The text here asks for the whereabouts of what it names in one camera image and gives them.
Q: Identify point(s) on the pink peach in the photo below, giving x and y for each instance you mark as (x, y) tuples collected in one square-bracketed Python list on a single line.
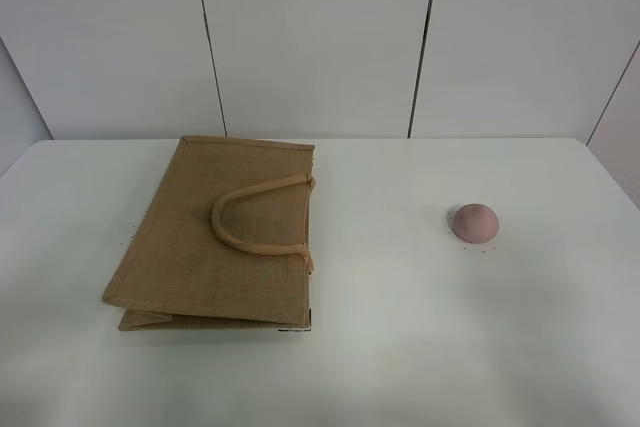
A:
[(475, 223)]

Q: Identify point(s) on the brown linen tote bag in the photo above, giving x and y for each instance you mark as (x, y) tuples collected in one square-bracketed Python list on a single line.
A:
[(224, 243)]

